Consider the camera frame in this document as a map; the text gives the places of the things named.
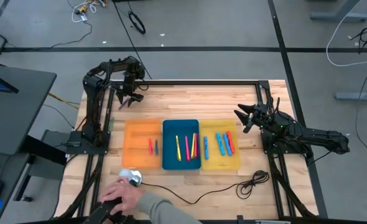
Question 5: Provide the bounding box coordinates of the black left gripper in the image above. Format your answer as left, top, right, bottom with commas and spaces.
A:
116, 70, 145, 108

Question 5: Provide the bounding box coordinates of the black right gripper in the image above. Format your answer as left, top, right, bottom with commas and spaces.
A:
233, 102, 275, 134

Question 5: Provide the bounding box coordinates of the red marker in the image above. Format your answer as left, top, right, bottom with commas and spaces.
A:
226, 130, 236, 154

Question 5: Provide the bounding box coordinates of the light blue marker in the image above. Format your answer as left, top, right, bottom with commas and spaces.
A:
222, 133, 233, 157
203, 136, 210, 161
215, 133, 226, 156

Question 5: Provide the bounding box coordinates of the yellow highlighter pen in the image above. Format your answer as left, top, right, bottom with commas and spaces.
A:
175, 134, 182, 162
190, 133, 197, 159

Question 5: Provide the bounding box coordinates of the person's forearm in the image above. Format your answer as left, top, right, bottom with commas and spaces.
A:
137, 192, 203, 224

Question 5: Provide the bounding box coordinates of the orange translucent plastic bin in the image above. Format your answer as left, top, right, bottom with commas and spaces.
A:
121, 118, 163, 170

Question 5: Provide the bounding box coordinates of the blue plastic bin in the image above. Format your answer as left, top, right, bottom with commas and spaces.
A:
162, 119, 202, 171

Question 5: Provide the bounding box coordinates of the yellow translucent plastic bin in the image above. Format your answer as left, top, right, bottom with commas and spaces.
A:
198, 119, 242, 171

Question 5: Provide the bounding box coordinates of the white bulb lamp silver base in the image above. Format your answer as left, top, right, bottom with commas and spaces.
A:
118, 167, 143, 188

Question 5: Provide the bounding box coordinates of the grey desk leg foot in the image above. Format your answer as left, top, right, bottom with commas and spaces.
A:
310, 0, 367, 22
335, 83, 367, 102

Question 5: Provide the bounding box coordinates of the dark grey desk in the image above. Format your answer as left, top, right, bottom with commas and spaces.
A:
0, 63, 58, 156

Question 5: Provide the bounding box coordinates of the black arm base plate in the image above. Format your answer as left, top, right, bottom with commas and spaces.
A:
261, 129, 309, 156
65, 130, 111, 156

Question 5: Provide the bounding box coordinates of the black lamp cable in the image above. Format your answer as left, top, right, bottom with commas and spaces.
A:
139, 170, 270, 206

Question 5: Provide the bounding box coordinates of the yellow floor cable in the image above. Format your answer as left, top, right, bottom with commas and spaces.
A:
48, 92, 80, 110

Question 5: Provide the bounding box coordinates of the black coiled cable ring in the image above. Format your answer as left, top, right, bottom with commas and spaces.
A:
128, 11, 147, 35

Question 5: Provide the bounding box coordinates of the white floor cable bundle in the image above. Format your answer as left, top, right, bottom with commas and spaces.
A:
71, 0, 107, 23

